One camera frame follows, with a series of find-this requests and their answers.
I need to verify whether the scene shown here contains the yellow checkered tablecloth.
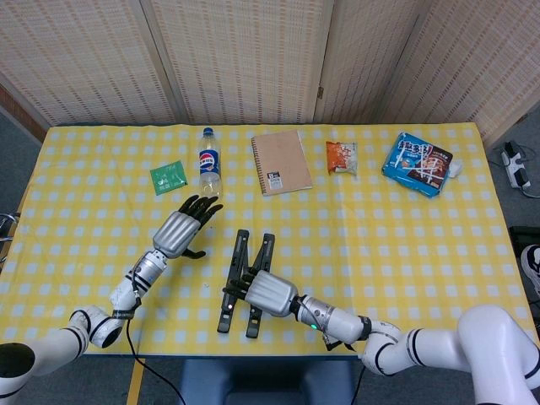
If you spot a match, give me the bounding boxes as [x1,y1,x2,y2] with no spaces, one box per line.
[0,123,535,359]

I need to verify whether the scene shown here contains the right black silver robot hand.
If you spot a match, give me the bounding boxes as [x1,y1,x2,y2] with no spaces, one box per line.
[222,269,300,317]

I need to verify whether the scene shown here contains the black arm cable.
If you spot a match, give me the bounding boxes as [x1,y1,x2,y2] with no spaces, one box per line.
[124,276,186,405]
[322,332,369,405]

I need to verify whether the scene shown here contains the bamboo folding screen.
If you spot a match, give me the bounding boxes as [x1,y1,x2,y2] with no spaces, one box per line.
[0,0,540,143]

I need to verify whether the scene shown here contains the white power strip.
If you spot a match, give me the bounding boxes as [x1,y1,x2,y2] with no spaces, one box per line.
[500,141,532,190]

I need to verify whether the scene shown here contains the green paper packet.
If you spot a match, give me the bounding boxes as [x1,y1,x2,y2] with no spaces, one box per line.
[149,159,188,197]

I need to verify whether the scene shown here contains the chrome metal frame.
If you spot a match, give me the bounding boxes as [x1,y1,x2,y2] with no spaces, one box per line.
[0,213,21,244]

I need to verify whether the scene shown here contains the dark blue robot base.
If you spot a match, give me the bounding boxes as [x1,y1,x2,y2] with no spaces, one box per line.
[179,359,359,405]

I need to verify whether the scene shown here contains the yellow floor tape strip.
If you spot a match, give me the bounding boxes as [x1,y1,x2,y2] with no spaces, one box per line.
[125,357,147,405]

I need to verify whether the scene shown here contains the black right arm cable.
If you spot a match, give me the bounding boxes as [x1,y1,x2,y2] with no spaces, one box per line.
[322,332,369,405]

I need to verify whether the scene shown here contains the blue biscuit package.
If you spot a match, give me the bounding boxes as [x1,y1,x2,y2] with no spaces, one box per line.
[381,132,455,199]

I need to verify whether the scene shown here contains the orange white snack packet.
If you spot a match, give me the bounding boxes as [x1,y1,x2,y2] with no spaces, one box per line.
[325,140,359,177]

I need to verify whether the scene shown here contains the white black sneaker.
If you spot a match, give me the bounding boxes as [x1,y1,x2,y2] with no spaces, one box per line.
[519,244,540,296]

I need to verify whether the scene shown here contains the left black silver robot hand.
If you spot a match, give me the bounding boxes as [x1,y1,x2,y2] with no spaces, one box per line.
[151,194,224,259]

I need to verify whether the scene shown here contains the brown spiral notebook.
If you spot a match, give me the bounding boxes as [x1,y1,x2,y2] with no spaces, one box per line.
[251,129,314,197]

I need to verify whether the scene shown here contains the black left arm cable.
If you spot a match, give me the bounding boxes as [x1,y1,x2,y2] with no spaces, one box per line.
[124,276,186,405]

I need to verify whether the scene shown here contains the black folding laptop stand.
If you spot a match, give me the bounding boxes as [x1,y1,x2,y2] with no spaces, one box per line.
[216,229,278,339]

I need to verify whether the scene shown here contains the black flat box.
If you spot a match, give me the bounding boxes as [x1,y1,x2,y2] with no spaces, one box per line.
[508,226,540,258]

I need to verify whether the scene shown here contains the clear Pepsi plastic bottle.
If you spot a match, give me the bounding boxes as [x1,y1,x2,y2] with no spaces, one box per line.
[197,127,224,199]

